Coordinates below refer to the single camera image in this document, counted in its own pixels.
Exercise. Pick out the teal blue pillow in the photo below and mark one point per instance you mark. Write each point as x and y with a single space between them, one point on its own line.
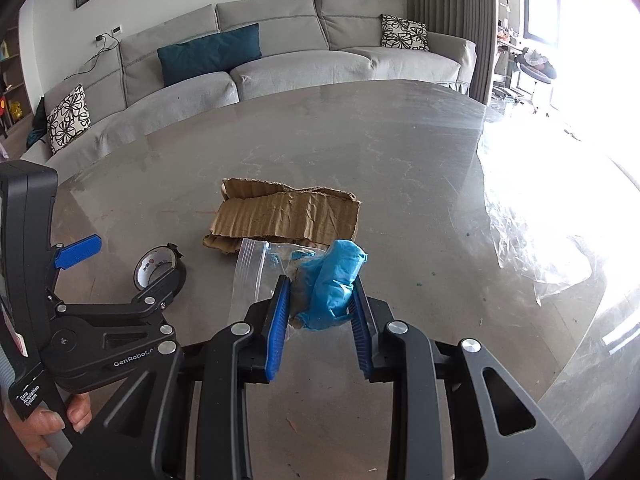
210 55

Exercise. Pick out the dark blue cloth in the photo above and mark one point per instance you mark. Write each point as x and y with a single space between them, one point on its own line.
37 125

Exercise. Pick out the clear zip bag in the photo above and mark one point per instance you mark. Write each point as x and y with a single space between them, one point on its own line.
252 270

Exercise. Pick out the wall power outlet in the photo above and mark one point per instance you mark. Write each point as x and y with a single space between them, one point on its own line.
116 30

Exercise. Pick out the wooden wall shelf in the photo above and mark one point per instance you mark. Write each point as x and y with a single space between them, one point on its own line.
12 90

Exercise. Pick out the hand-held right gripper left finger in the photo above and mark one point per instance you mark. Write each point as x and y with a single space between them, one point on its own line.
277 330

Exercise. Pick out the beige coffee table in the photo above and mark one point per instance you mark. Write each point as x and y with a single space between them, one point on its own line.
400 160

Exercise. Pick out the floral black white pillow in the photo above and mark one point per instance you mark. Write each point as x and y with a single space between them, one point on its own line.
405 32
69 119

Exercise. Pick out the grey fabric sofa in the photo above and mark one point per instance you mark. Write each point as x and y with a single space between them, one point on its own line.
300 65

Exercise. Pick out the brown pleated curtain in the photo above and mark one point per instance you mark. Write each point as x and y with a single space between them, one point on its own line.
450 20

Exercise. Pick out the cluttered white desk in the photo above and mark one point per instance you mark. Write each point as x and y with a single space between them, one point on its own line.
505 60

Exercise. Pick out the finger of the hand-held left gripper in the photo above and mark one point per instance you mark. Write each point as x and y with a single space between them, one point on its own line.
77 252
150 315

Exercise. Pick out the clear crumpled plastic bag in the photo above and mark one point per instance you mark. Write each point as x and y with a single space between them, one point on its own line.
540 240

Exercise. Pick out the black tape roll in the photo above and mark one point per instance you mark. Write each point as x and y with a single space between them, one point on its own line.
150 270

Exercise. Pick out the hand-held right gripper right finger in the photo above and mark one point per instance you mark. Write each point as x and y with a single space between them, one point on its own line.
361 335

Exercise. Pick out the grey office chair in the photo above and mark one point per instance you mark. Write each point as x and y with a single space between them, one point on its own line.
535 67

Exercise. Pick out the torn brown cardboard piece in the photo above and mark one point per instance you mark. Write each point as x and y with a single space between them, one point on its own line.
290 215

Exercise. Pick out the person's left hand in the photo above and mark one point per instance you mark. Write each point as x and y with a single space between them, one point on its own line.
25 430

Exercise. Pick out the blue rubber glove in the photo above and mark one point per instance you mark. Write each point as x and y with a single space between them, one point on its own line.
330 280

